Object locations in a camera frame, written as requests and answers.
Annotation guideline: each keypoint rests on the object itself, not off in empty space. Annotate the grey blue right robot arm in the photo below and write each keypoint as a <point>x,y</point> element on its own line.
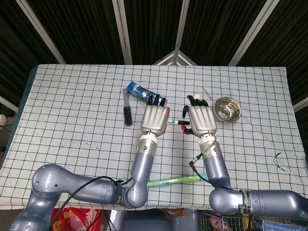
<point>216,168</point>

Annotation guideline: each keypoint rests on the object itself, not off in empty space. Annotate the white triangular frame base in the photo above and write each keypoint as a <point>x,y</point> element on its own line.
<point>186,59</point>

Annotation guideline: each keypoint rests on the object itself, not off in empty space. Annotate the red printed bag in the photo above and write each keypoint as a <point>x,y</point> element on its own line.
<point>81,219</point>

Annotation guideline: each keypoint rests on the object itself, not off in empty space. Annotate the blue printed cardboard box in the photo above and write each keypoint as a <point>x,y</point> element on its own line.
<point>138,90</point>

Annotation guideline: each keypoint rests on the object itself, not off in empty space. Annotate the blue green water pump toy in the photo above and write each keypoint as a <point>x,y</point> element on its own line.
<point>173,180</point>

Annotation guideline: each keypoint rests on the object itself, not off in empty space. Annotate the white green marker body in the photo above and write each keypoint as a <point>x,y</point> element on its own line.
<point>173,121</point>

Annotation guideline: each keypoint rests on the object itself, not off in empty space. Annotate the white black checked tablecloth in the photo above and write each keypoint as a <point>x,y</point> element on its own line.
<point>72,108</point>

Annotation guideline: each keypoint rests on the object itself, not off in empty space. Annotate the black marker cap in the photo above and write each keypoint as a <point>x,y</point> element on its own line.
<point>184,123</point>

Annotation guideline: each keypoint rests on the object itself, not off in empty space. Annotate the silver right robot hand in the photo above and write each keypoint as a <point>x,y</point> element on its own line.
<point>202,119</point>

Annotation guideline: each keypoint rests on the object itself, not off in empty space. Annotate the grey robot torso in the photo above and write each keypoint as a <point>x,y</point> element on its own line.
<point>185,222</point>

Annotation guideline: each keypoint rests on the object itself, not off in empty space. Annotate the stainless steel bowl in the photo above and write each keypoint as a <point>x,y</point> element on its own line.
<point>227,109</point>

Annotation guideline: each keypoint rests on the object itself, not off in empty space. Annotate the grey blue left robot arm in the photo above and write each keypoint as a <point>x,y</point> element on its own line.
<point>142,168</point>

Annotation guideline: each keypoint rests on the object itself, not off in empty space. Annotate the cream handheld fan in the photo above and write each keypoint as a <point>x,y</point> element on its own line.
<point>197,96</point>

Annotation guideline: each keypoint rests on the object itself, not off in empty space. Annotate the white frame post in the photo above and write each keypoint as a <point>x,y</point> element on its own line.
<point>300,103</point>
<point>41,31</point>
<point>8,104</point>
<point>182,24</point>
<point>253,31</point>
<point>123,31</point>

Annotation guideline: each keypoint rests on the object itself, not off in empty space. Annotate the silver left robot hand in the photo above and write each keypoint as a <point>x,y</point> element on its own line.
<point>155,119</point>

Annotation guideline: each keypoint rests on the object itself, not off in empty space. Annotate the blue flat box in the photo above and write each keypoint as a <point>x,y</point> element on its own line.
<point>284,226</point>

